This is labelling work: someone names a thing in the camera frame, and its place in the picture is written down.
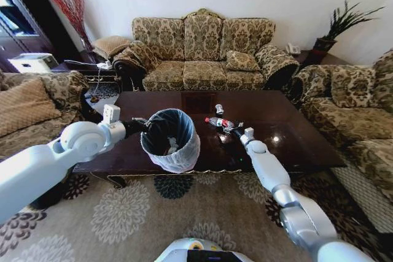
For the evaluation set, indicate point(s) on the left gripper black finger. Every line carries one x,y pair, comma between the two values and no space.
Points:
138,119

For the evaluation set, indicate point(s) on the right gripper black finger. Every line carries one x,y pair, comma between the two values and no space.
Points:
227,131
240,125

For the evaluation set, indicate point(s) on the plastic cola bottle red label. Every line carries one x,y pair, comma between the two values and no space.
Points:
216,121

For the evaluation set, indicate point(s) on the trash bin with white bag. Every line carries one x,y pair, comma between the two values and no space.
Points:
181,154

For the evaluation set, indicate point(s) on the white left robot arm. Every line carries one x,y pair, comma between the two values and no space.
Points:
37,164

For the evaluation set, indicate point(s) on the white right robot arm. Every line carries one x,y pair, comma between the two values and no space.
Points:
276,179

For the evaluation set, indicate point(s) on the crumpled white paper trash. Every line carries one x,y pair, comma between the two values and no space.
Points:
173,144

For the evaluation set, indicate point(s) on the dark wooden coffee table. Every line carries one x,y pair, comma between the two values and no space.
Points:
276,139

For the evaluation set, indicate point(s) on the floral three-seat sofa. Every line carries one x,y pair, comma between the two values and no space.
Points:
202,71

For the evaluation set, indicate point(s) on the small floral sofa cushion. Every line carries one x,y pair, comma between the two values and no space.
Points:
242,60

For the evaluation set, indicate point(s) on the dark low corner table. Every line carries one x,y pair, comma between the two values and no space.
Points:
83,67

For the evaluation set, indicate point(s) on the floral armchair with beige cushion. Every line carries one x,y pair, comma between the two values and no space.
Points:
61,90

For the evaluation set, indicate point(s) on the floral patterned rug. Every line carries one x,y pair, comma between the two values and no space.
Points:
122,213

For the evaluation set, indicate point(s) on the white desk telephone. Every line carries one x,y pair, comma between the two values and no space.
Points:
293,48

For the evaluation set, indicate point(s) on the dark wooden side table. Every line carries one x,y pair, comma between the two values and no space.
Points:
310,57

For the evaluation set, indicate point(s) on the beige textured cushion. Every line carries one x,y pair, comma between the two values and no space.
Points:
24,105

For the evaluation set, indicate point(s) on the square floral cushion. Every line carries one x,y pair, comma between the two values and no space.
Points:
353,87

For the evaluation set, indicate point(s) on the green potted plant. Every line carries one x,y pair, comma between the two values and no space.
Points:
327,42

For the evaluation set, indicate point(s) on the white box appliance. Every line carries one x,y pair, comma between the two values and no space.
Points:
32,62

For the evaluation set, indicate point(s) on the floral sofa with square cushion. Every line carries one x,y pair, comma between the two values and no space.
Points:
362,133

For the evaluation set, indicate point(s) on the white robot front shell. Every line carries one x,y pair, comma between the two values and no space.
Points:
202,251

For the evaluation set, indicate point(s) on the red branches in vase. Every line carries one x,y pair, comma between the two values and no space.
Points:
72,10

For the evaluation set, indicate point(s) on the dark glass-door cabinet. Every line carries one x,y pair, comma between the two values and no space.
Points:
46,25

